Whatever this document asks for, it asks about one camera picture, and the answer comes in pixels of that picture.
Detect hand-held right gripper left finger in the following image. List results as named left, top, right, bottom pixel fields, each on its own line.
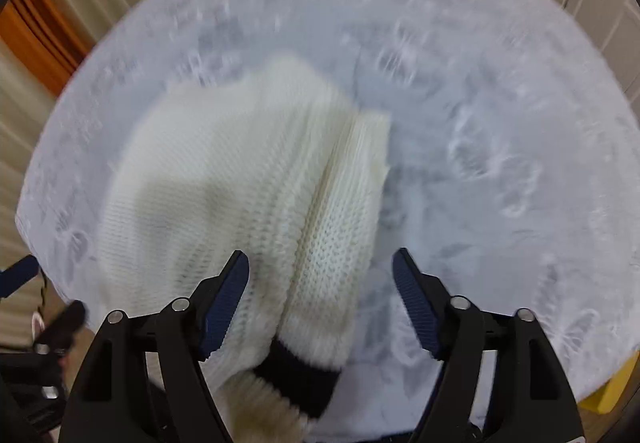
left=59, top=250, right=250, bottom=443

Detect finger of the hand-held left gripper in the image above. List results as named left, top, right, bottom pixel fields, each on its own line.
left=34, top=300, right=87, bottom=349
left=0, top=255, right=40, bottom=299

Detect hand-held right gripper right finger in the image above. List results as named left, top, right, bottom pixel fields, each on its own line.
left=392, top=248, right=584, bottom=443

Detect white knitted sweater red navy stripes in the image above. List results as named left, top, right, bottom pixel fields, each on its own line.
left=95, top=54, right=392, bottom=443

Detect grey butterfly blanket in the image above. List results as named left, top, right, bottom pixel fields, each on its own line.
left=15, top=0, right=640, bottom=439

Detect yellow furniture piece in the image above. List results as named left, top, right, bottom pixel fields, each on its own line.
left=579, top=353, right=633, bottom=416

